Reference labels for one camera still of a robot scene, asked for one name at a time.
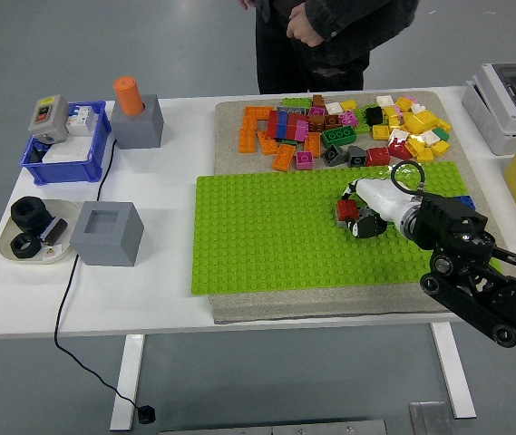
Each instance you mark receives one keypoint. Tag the person's left hand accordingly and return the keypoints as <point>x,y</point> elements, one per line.
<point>307,31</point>

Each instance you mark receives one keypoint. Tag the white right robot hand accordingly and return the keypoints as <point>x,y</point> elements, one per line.
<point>382,199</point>

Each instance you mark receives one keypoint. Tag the person's right hand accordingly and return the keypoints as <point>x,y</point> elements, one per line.
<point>245,3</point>

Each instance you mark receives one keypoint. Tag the red square toy brick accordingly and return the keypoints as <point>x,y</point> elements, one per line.
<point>347,209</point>

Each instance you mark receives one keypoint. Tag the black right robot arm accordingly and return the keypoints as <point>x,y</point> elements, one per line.
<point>452,226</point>

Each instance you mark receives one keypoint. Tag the grey long toy brick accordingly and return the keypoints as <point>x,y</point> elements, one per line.
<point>342,223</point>

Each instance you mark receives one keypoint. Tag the grey slope toy brick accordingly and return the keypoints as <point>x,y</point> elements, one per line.
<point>333,155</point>
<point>357,157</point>

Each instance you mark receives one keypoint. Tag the white toy brick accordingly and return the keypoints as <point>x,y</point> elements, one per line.
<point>418,108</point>
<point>333,108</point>
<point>430,138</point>
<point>398,135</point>
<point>384,100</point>

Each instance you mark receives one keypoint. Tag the brown toy brick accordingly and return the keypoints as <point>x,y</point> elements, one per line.
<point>316,124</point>
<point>333,121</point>
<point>318,100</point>

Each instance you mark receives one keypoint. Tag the light green flat brick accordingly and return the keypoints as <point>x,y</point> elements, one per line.
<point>296,102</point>

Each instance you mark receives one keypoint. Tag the light green toy brick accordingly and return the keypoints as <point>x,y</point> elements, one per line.
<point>361,127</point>

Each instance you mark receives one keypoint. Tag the dark green toy brick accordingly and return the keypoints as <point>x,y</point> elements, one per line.
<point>339,137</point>

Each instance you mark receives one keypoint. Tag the magenta toy brick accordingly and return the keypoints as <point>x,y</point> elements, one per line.
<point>317,111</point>

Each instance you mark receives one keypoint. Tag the dark grey toy brick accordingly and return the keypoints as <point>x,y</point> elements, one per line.
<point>290,110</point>

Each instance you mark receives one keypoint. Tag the blue square toy brick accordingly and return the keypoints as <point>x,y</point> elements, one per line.
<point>465,202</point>

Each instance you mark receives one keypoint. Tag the black toy brick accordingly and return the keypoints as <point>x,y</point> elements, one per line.
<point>373,116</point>

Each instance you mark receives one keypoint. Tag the pink square toy brick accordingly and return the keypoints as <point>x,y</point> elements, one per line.
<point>304,161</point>

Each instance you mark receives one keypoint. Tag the large yellow toy brick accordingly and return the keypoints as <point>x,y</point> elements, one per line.
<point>420,121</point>

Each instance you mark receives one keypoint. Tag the orange long toy brick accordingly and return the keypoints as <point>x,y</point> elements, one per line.
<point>247,136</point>
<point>258,113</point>

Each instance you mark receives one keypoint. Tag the red tall toy brick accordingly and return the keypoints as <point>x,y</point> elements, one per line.
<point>272,126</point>
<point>293,127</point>

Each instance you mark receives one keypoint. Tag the blue tall toy brick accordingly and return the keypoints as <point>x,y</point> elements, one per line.
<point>283,127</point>

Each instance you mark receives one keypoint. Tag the pink tall toy brick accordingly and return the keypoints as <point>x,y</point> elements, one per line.
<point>303,131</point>

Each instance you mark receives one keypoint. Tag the small green flat brick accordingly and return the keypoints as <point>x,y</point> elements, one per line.
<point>289,142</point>

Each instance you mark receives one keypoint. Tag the green studded baseplate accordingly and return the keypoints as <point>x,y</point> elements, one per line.
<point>275,244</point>

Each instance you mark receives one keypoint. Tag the person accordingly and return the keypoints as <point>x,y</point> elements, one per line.
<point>330,68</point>

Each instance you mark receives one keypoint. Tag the grey-beige mat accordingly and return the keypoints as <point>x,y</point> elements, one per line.
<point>330,306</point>

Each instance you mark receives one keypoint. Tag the orange cylinder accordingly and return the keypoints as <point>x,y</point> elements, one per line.
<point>128,96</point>

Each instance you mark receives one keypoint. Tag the grey block round hole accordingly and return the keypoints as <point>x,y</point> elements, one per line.
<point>137,131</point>

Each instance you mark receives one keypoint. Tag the white table leg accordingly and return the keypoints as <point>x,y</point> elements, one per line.
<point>454,371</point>
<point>127,385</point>

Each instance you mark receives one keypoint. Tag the white circuit breaker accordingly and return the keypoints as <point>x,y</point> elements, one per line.
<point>81,121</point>

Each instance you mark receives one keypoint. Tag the grey metal plate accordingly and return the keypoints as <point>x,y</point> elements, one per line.
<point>431,419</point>

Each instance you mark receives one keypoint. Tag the white flat box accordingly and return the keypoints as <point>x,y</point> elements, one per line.
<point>69,151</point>

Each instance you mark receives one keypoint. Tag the blue plastic bin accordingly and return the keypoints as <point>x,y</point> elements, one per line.
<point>67,173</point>

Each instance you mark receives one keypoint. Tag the grey metal bar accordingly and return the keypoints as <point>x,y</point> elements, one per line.
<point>275,428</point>

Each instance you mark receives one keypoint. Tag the small black component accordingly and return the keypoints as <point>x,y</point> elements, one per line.
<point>35,155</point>

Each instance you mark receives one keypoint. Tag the beige tray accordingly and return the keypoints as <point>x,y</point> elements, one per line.
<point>65,209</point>

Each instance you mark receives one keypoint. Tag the grey block square hole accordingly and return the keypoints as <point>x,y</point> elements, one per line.
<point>103,247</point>

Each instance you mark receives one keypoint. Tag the brown roller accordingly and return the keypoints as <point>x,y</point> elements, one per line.
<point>55,229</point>

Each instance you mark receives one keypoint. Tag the large black nut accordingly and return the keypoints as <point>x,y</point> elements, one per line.
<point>22,217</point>

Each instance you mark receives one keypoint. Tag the white warning label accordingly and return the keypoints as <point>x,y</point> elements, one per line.
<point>51,254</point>

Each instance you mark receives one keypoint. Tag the black plug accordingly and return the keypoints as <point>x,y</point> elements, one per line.
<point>146,414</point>

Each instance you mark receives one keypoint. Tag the small black nut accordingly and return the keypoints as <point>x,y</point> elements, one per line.
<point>18,248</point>

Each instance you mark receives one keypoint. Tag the white electrical enclosure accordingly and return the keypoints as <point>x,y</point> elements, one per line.
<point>489,118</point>

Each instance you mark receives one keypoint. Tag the grey switch box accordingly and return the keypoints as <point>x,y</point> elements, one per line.
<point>48,118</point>

